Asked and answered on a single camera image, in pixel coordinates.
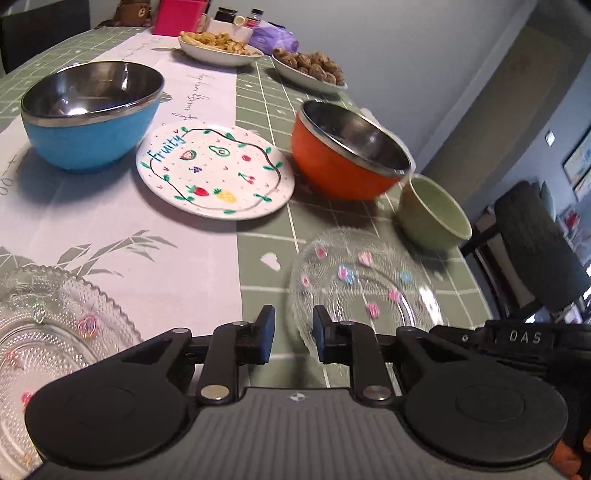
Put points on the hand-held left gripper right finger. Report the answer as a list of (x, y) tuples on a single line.
[(323, 333)]

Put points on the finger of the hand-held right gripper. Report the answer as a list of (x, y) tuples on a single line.
[(455, 334)]

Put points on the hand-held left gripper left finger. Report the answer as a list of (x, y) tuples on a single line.
[(265, 333)]

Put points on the glass plate with flower prints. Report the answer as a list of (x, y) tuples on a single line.
[(46, 332), (369, 288)]

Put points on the small green ceramic bowl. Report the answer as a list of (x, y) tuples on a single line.
[(429, 221)]

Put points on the orange steel-lined bowl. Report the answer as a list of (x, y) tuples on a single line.
[(332, 166)]

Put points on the white fruit-print plate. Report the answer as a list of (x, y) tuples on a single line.
[(212, 173)]

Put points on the blue steel-lined bowl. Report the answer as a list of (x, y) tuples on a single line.
[(83, 138)]

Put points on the black fluffy-cushioned chair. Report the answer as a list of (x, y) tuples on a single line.
[(535, 249)]

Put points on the white table runner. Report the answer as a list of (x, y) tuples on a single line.
[(184, 258)]

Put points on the green checked tablecloth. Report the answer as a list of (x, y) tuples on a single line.
[(263, 106)]

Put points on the white dish of brown snacks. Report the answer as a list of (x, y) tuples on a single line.
[(295, 76)]

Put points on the pile of round brown snacks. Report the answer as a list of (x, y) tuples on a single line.
[(314, 64)]

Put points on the white dish of fried snacks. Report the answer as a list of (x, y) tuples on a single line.
[(207, 54)]

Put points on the purple plastic bag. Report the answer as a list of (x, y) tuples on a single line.
[(272, 40)]

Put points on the pile of fried snacks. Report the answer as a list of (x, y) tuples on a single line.
[(221, 40)]

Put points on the small white bottle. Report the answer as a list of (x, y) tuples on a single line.
[(242, 28)]

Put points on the narrow dark-lidded jar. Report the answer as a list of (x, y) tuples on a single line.
[(255, 18)]

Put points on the wide dark jar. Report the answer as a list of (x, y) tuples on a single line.
[(225, 14)]

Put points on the pink box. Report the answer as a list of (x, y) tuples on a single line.
[(178, 16)]

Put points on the framed wall picture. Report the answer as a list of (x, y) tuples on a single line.
[(579, 159), (584, 187)]

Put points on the white light switch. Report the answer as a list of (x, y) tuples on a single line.
[(550, 139)]

